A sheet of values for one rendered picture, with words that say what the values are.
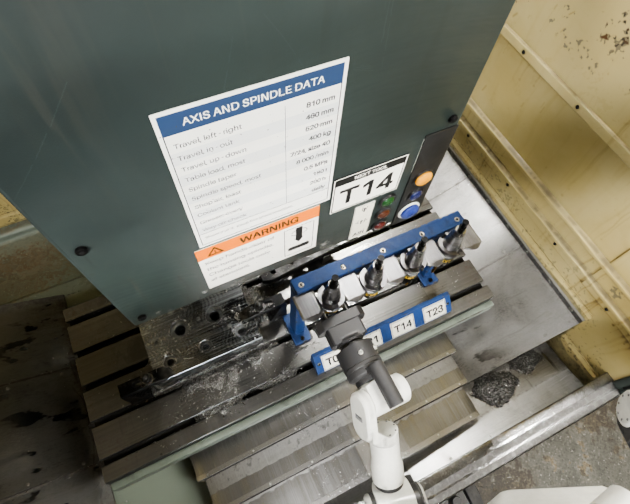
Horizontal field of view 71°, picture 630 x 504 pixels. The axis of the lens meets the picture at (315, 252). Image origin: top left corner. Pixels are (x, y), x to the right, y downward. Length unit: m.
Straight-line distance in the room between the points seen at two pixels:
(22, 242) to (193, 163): 1.72
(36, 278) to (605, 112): 1.90
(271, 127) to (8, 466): 1.41
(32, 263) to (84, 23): 1.75
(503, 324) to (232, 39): 1.42
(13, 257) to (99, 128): 1.73
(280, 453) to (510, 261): 0.98
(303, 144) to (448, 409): 1.24
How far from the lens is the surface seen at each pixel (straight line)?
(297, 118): 0.40
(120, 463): 1.34
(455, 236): 1.09
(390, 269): 1.07
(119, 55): 0.31
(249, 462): 1.45
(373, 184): 0.56
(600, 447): 2.60
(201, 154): 0.39
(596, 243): 1.48
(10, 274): 2.03
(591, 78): 1.33
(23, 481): 1.63
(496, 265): 1.66
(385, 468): 1.08
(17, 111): 0.33
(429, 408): 1.53
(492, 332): 1.62
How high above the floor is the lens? 2.17
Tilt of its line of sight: 63 degrees down
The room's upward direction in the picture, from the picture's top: 6 degrees clockwise
